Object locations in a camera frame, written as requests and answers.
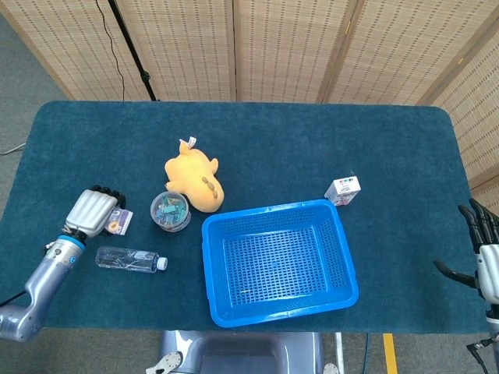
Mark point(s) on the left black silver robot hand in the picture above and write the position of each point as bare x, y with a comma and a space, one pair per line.
89, 212

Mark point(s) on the purple juice carton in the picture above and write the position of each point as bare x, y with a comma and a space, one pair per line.
121, 222

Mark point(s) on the yellow floor tape strip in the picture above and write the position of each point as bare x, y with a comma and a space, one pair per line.
390, 354

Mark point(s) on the blue perforated plastic basket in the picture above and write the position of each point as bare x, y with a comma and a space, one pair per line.
339, 280

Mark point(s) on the white milk carton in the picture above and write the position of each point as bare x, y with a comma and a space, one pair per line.
343, 191

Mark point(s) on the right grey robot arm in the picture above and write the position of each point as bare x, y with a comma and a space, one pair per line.
494, 323

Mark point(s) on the clear jar of binder clips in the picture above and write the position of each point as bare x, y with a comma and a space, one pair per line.
170, 212

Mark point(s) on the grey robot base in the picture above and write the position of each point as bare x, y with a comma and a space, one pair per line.
241, 354

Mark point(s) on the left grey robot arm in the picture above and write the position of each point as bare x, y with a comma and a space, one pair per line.
47, 276

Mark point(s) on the black tripod pole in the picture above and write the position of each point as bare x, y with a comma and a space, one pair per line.
132, 52

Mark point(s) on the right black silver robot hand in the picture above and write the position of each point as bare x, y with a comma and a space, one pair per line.
489, 269

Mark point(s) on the bamboo screen panel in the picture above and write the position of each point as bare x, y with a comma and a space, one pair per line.
479, 117
183, 46
288, 46
66, 43
405, 50

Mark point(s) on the yellow plush dinosaur toy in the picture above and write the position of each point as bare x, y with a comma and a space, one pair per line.
195, 179

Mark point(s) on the white metal bar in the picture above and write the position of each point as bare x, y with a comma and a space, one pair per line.
339, 350

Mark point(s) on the clear plastic water bottle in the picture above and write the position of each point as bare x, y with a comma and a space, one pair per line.
124, 260

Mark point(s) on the teal table cloth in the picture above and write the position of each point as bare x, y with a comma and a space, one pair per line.
312, 148

